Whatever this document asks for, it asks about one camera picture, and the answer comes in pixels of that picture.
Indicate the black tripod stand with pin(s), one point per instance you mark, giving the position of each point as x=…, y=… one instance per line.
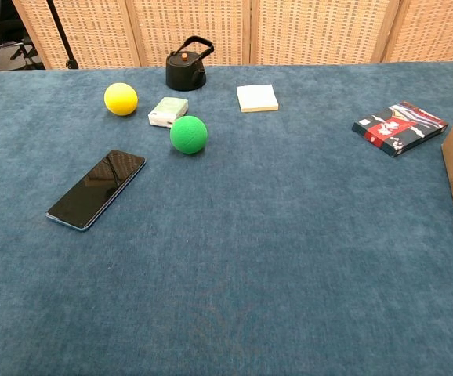
x=62, y=37

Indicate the pale sticky note pad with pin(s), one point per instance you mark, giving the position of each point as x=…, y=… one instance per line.
x=257, y=98

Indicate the woven wicker folding screen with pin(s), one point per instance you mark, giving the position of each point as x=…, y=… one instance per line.
x=195, y=27

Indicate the black smartphone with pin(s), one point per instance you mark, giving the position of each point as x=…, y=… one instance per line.
x=96, y=190

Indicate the red black card pack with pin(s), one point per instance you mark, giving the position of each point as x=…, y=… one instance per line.
x=399, y=129

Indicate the yellow foam ball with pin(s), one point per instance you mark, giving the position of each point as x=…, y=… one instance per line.
x=120, y=99

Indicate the blue felt table cover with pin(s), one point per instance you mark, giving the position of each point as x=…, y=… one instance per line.
x=226, y=274

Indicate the black cast iron teapot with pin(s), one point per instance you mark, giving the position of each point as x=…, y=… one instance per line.
x=183, y=76

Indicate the green foam ball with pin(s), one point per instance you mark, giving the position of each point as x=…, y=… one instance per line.
x=188, y=134

